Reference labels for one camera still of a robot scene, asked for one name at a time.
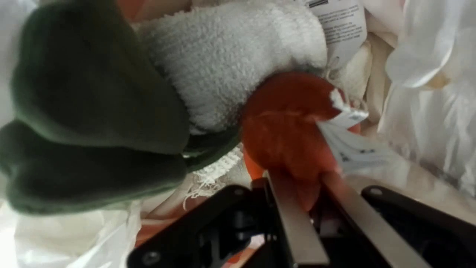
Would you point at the red radish toy green leaves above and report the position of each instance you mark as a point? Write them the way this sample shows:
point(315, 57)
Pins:
point(291, 129)

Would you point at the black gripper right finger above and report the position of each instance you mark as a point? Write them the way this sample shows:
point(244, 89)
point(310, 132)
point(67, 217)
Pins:
point(365, 224)

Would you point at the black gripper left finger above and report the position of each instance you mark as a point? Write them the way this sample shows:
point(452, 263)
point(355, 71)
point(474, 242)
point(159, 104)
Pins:
point(297, 233)

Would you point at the white terry towel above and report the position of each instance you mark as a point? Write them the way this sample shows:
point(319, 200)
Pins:
point(232, 65)

